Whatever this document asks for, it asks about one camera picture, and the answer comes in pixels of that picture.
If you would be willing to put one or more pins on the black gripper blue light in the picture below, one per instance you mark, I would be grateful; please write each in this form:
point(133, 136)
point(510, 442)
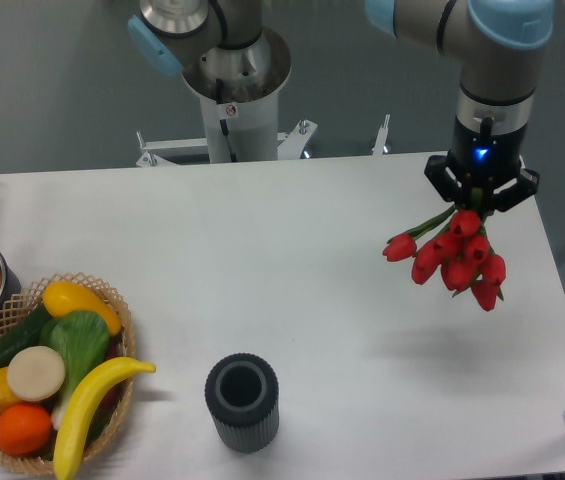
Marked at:
point(487, 167)

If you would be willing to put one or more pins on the red tulip bouquet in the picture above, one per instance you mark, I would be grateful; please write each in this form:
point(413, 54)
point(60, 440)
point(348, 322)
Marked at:
point(455, 245)

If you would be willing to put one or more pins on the dark grey ribbed vase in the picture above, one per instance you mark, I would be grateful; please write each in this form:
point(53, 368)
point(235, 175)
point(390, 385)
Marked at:
point(242, 395)

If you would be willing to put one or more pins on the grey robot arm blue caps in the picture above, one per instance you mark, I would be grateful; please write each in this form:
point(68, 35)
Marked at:
point(499, 44)

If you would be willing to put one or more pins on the green plastic bok choy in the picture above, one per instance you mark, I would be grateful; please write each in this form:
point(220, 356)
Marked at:
point(81, 338)

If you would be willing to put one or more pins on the yellow plastic squash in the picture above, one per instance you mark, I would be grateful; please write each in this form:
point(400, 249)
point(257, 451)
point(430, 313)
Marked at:
point(61, 298)

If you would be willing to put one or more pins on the yellow plastic banana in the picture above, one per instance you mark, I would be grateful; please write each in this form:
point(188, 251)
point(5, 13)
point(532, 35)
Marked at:
point(72, 434)

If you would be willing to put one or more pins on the woven wicker basket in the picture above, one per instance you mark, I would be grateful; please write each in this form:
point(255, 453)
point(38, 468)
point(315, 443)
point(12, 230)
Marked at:
point(111, 414)

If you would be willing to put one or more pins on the beige round plastic disc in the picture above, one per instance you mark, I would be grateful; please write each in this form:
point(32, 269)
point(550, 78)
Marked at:
point(36, 373)

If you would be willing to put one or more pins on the dark green plastic cucumber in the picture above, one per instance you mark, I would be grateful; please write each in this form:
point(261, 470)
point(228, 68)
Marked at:
point(24, 335)

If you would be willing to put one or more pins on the orange plastic fruit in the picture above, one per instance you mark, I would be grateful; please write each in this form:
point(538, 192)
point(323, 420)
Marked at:
point(24, 428)

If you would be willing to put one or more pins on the white metal base frame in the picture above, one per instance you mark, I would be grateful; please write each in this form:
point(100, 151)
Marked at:
point(296, 144)

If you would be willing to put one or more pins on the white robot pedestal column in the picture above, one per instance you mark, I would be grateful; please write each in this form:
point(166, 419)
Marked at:
point(238, 95)

